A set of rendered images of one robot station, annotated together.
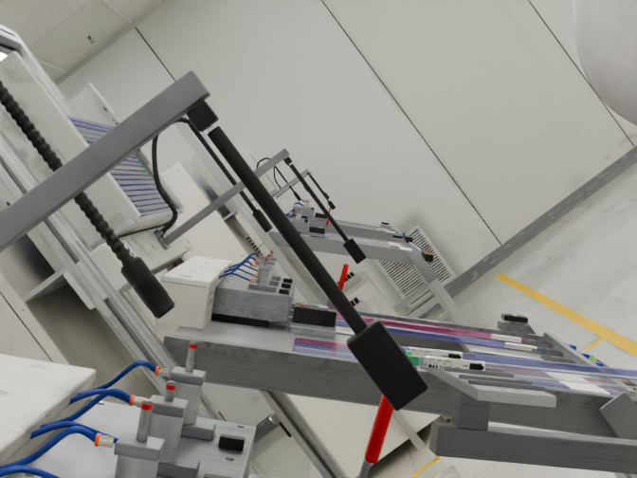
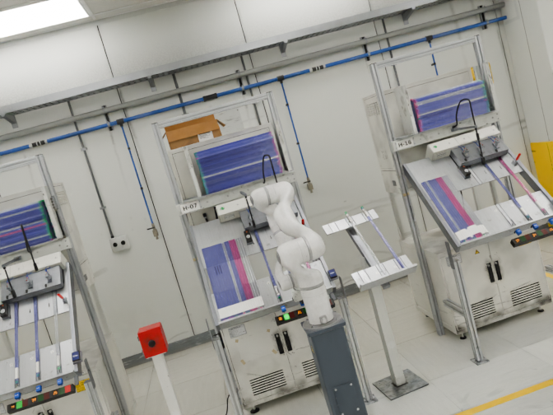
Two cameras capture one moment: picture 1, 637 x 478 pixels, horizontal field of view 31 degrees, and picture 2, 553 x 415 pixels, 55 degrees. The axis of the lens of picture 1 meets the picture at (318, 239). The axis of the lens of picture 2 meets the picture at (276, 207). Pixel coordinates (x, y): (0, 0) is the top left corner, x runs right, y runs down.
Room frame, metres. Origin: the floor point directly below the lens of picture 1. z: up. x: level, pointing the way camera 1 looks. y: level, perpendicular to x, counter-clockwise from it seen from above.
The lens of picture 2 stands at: (0.27, -3.01, 1.58)
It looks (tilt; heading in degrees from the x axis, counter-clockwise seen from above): 7 degrees down; 81
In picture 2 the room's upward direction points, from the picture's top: 16 degrees counter-clockwise
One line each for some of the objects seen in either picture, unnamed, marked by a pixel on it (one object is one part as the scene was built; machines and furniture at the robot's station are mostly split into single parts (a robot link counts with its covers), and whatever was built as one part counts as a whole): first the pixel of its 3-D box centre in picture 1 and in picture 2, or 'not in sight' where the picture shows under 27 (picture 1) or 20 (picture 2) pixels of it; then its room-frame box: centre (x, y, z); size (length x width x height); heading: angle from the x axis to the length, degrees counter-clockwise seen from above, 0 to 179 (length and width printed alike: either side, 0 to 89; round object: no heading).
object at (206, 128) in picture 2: not in sight; (207, 125); (0.55, 0.62, 1.82); 0.68 x 0.30 x 0.20; 178
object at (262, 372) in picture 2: not in sight; (278, 337); (0.59, 0.44, 0.31); 0.70 x 0.65 x 0.62; 178
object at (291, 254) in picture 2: not in sight; (299, 263); (0.68, -0.62, 1.00); 0.19 x 0.12 x 0.24; 3
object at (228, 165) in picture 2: not in sight; (238, 162); (0.65, 0.32, 1.52); 0.51 x 0.13 x 0.27; 178
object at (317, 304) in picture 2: not in sight; (317, 304); (0.71, -0.62, 0.79); 0.19 x 0.19 x 0.18
